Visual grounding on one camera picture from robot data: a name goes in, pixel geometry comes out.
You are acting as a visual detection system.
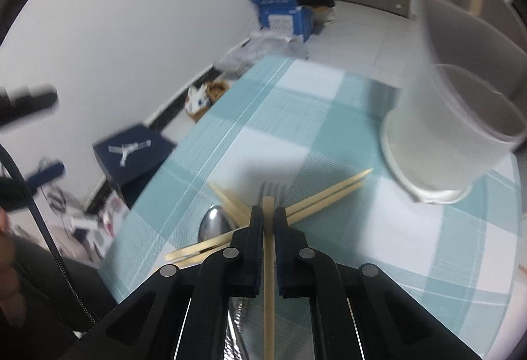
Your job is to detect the dark blue shoebox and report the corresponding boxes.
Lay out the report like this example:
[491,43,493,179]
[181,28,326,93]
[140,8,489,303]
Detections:
[93,122,178,208]

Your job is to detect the frosted white utensil holder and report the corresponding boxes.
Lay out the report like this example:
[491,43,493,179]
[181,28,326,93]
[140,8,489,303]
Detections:
[379,0,527,204]

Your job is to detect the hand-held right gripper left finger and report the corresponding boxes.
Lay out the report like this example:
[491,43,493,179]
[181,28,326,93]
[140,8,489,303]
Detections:
[62,206,266,360]

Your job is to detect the silver spoon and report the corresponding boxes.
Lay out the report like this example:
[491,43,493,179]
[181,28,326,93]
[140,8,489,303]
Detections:
[198,205,238,244]

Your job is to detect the blue cardboard box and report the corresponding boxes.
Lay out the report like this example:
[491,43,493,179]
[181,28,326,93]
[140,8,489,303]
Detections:
[250,0,316,43]

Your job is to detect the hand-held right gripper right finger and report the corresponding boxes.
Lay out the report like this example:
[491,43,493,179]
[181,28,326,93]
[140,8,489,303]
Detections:
[274,206,470,360]

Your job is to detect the clear plastic bags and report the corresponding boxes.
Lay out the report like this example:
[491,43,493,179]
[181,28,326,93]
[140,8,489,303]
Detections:
[214,28,309,76]

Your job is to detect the black cable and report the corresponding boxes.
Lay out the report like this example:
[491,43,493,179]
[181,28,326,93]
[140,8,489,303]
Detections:
[0,144,100,325]

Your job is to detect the dark cloth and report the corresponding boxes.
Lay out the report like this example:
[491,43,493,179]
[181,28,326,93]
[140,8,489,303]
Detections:
[14,234,122,346]

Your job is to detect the teal checkered tablecloth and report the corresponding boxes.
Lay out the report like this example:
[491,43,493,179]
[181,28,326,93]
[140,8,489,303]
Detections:
[97,55,521,360]

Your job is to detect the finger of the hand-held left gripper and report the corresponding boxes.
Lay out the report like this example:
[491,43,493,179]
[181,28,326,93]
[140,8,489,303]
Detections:
[0,84,58,126]

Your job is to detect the blue oblong object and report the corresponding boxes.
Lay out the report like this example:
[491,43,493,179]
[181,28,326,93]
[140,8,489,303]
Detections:
[25,161,67,187]

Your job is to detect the brown paper bag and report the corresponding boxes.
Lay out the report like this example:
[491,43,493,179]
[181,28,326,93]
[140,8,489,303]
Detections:
[204,81,230,101]

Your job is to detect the person's left hand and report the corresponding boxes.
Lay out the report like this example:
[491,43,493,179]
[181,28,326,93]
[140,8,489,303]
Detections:
[0,208,24,328]

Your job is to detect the silver fork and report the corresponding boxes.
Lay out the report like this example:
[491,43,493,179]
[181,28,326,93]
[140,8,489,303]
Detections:
[259,182,288,209]

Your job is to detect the white and blue packet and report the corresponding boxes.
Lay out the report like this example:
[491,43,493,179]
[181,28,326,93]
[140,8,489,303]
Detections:
[187,86,210,116]

